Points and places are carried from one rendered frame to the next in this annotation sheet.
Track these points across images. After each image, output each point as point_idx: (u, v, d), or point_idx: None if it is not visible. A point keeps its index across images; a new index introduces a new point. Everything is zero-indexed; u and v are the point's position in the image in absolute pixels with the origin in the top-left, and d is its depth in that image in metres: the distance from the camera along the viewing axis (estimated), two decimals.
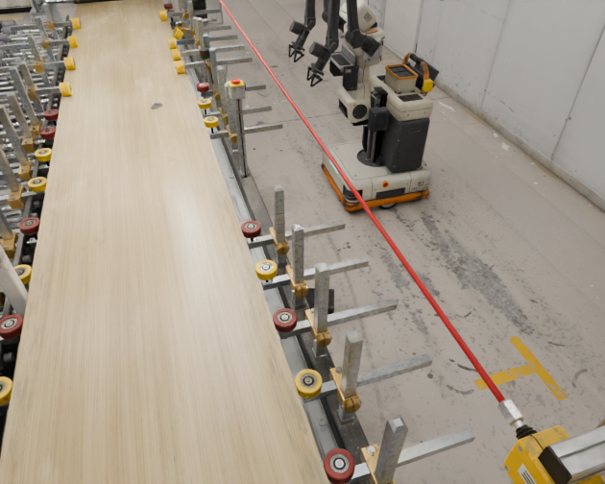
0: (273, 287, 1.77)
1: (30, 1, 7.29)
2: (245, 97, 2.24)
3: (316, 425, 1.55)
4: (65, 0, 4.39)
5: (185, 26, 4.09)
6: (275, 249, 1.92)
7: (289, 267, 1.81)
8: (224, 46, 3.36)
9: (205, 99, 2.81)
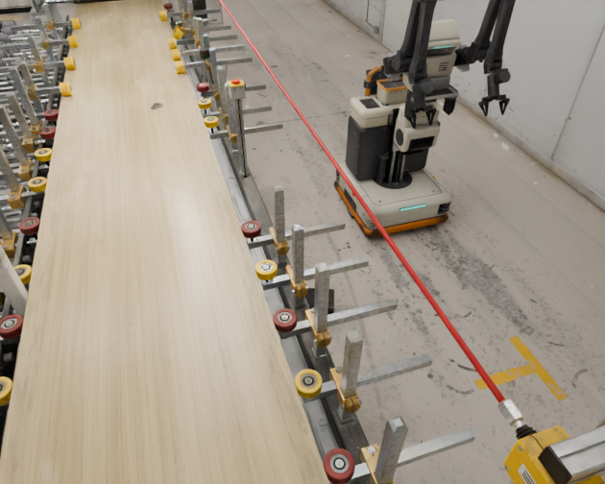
0: (273, 287, 1.77)
1: (30, 1, 7.29)
2: (245, 97, 2.24)
3: (316, 425, 1.55)
4: (65, 0, 4.39)
5: (185, 26, 4.09)
6: (275, 249, 1.92)
7: (289, 267, 1.81)
8: (224, 46, 3.36)
9: (205, 99, 2.81)
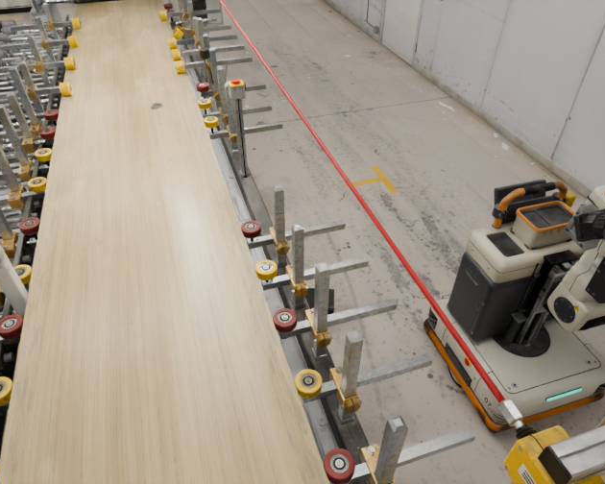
0: (273, 287, 1.77)
1: (30, 1, 7.29)
2: (245, 97, 2.24)
3: (316, 425, 1.55)
4: (65, 0, 4.39)
5: (185, 26, 4.09)
6: (275, 249, 1.92)
7: (289, 267, 1.81)
8: (224, 46, 3.36)
9: (205, 99, 2.81)
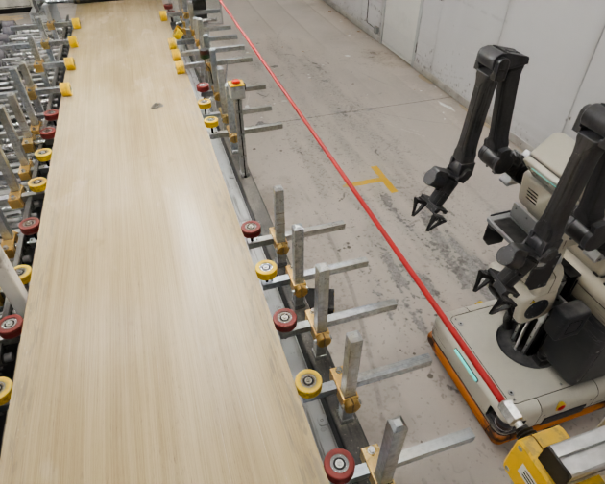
0: (273, 287, 1.77)
1: (30, 1, 7.29)
2: (245, 97, 2.24)
3: (316, 425, 1.55)
4: (65, 0, 4.39)
5: (185, 26, 4.09)
6: (275, 249, 1.92)
7: (289, 267, 1.81)
8: (224, 46, 3.36)
9: (205, 99, 2.81)
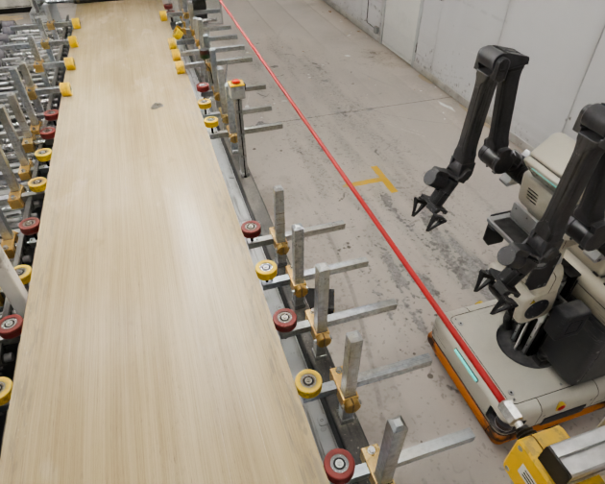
0: (273, 287, 1.77)
1: (30, 1, 7.29)
2: (245, 97, 2.24)
3: (316, 425, 1.55)
4: (65, 0, 4.39)
5: (185, 26, 4.09)
6: (275, 249, 1.92)
7: (289, 267, 1.81)
8: (224, 46, 3.36)
9: (205, 99, 2.81)
